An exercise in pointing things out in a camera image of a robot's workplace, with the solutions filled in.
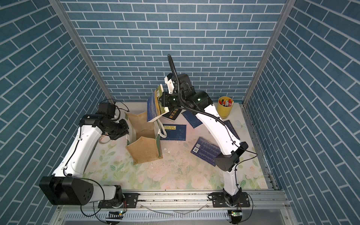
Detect black book orange title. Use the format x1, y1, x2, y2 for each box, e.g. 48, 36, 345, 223
162, 108, 182, 122

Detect colourful landscape cover book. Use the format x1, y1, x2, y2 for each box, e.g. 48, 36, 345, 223
147, 84, 169, 122

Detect dark blue book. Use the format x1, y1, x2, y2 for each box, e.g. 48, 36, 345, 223
191, 137, 221, 167
182, 110, 202, 128
224, 120, 240, 140
160, 124, 187, 141

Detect tan canvas tote bag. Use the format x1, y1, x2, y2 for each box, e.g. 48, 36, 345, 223
125, 112, 167, 165

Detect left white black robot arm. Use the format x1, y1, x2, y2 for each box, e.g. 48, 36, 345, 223
39, 114, 129, 208

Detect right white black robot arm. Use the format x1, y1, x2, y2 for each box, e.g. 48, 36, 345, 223
160, 54, 248, 197

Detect clear tape roll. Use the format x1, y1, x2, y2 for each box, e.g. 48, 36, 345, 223
98, 135, 111, 144

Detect yellow pen cup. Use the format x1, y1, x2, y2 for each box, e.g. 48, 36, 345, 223
217, 97, 234, 119

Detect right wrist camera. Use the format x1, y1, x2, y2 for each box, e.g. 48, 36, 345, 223
164, 73, 196, 98

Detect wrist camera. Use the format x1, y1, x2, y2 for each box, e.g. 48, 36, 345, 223
164, 73, 196, 98
96, 102, 116, 119

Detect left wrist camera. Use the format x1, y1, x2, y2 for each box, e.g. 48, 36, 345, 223
96, 102, 116, 119

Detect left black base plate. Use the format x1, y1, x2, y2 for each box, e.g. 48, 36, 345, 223
98, 193, 139, 209

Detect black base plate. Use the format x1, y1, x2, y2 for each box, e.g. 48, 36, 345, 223
207, 191, 250, 208
98, 193, 139, 209

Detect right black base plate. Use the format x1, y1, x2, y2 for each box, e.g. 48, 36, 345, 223
207, 191, 250, 208

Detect aluminium front rail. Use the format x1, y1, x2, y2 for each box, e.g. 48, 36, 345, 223
51, 190, 297, 225

